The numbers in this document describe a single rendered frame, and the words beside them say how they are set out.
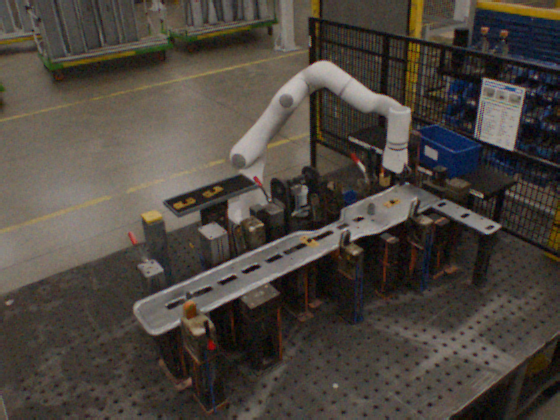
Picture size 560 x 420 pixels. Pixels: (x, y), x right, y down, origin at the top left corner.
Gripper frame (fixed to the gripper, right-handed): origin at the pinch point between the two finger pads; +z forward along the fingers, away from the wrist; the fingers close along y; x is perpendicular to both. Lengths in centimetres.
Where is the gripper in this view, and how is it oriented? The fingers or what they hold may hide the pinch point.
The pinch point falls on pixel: (394, 179)
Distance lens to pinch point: 226.7
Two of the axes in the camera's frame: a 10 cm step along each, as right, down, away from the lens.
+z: 0.4, 8.6, 5.1
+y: 5.9, 4.0, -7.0
